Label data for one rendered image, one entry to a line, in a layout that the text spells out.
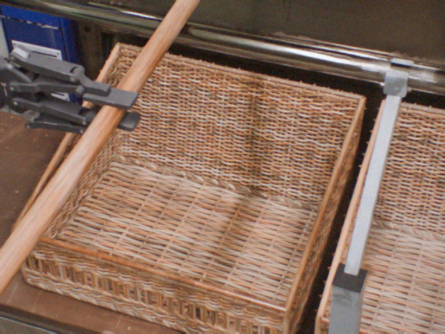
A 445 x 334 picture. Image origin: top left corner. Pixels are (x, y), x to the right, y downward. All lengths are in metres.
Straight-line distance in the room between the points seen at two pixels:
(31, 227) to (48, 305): 0.74
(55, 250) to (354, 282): 0.63
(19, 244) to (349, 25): 0.90
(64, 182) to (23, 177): 0.96
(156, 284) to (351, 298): 0.45
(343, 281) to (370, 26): 0.60
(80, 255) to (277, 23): 0.59
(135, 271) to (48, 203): 0.57
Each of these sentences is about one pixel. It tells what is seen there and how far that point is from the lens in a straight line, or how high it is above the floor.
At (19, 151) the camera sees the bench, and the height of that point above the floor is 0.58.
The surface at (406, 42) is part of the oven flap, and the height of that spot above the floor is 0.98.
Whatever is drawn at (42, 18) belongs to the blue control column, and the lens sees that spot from 2.01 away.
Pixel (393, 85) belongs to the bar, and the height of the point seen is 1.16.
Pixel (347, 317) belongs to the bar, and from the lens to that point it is 1.36.
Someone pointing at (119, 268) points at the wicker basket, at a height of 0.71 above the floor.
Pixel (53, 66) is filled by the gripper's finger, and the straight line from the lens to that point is 1.23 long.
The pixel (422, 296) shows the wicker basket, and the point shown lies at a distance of 1.79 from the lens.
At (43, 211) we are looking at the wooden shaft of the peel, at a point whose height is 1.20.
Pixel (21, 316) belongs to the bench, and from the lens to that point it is 1.83.
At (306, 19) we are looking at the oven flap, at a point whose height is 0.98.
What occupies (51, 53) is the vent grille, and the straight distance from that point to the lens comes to 2.06.
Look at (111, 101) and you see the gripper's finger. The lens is 1.20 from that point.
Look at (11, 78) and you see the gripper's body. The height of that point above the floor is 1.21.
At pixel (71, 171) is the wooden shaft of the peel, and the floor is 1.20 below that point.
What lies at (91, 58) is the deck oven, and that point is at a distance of 2.06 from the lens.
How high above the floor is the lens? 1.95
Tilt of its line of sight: 43 degrees down
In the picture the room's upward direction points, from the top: 2 degrees counter-clockwise
